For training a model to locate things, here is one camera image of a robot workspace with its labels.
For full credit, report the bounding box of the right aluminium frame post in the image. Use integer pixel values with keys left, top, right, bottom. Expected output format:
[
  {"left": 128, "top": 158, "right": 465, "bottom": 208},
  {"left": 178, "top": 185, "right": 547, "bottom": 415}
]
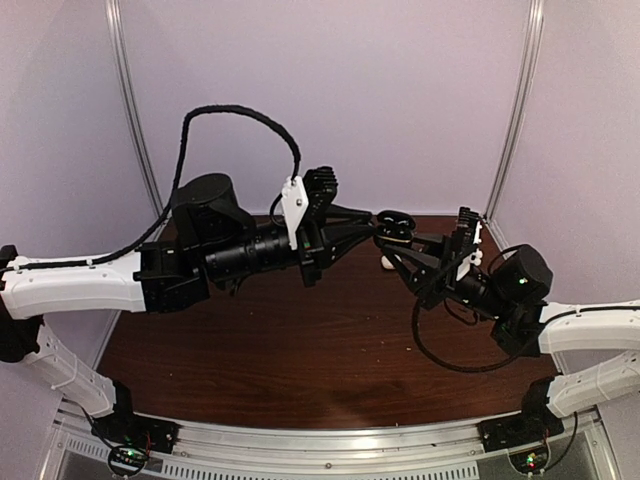
[{"left": 484, "top": 0, "right": 545, "bottom": 224}]

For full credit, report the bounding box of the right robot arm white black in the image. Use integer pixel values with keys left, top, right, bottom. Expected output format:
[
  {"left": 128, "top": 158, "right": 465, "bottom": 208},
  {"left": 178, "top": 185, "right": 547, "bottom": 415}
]
[{"left": 376, "top": 232, "right": 639, "bottom": 442}]

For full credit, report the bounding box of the right black braided cable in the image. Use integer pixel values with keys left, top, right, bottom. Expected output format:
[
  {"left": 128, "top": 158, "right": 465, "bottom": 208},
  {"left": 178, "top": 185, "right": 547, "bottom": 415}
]
[{"left": 411, "top": 244, "right": 521, "bottom": 374}]

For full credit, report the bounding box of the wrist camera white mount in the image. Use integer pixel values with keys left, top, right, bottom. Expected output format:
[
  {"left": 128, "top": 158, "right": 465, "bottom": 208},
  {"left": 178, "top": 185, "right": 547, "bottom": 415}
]
[
  {"left": 280, "top": 166, "right": 338, "bottom": 251},
  {"left": 451, "top": 207, "right": 483, "bottom": 282}
]

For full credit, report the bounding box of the circuit board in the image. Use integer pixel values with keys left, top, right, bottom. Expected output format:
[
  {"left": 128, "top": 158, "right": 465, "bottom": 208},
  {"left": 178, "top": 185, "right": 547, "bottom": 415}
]
[
  {"left": 107, "top": 445, "right": 149, "bottom": 476},
  {"left": 509, "top": 447, "right": 549, "bottom": 476}
]

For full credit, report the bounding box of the aluminium frame post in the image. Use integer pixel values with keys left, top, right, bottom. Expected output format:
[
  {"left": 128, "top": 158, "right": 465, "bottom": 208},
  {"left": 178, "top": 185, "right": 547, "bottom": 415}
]
[
  {"left": 484, "top": 0, "right": 545, "bottom": 224},
  {"left": 104, "top": 0, "right": 163, "bottom": 217}
]

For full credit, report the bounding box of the white charging case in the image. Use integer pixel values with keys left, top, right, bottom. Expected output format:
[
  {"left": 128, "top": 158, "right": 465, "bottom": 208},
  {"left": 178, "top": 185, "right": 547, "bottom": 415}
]
[{"left": 381, "top": 256, "right": 395, "bottom": 270}]

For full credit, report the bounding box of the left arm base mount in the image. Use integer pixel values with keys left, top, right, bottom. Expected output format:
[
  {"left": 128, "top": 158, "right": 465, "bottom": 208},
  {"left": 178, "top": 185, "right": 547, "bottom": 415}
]
[{"left": 92, "top": 381, "right": 179, "bottom": 454}]

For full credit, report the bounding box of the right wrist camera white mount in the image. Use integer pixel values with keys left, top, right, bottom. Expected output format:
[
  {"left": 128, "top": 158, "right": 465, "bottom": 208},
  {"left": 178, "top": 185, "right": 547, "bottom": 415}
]
[{"left": 451, "top": 207, "right": 483, "bottom": 282}]

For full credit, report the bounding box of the front aluminium rail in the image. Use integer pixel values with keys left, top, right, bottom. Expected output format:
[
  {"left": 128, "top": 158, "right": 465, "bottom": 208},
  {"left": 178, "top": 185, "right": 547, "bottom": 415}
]
[{"left": 49, "top": 399, "right": 606, "bottom": 480}]

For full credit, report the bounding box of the left aluminium frame post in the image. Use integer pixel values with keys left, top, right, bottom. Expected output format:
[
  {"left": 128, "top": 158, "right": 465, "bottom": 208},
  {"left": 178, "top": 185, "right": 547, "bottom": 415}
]
[{"left": 104, "top": 0, "right": 163, "bottom": 217}]

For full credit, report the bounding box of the black charging case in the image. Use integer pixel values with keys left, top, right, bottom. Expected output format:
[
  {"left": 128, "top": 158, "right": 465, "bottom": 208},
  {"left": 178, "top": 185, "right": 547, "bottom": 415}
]
[{"left": 374, "top": 210, "right": 416, "bottom": 248}]

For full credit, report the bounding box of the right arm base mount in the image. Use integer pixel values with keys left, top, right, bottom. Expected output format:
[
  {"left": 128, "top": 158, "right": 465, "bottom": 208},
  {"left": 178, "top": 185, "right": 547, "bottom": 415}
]
[{"left": 477, "top": 377, "right": 565, "bottom": 453}]

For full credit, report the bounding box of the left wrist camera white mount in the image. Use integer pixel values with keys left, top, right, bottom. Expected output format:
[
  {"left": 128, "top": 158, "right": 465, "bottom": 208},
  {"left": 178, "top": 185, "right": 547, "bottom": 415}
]
[{"left": 280, "top": 166, "right": 338, "bottom": 251}]

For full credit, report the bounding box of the right circuit board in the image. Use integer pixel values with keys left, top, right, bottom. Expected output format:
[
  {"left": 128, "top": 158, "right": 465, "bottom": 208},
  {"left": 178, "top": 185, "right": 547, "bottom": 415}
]
[{"left": 509, "top": 447, "right": 549, "bottom": 476}]

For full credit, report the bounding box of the left circuit board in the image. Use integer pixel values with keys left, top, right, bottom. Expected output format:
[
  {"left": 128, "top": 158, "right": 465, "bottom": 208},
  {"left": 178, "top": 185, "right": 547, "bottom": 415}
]
[{"left": 107, "top": 445, "right": 149, "bottom": 476}]

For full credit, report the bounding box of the left black braided cable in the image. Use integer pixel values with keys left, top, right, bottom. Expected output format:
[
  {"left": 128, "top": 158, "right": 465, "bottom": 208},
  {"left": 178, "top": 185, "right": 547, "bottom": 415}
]
[{"left": 0, "top": 103, "right": 302, "bottom": 274}]

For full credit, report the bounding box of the black braided cable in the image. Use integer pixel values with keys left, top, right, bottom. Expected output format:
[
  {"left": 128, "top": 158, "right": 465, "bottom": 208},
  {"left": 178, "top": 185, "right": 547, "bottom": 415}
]
[
  {"left": 0, "top": 103, "right": 302, "bottom": 274},
  {"left": 411, "top": 244, "right": 521, "bottom": 374}
]

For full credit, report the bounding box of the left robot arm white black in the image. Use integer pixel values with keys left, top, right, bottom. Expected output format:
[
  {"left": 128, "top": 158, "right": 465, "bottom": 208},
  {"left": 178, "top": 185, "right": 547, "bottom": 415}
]
[{"left": 1, "top": 167, "right": 374, "bottom": 444}]

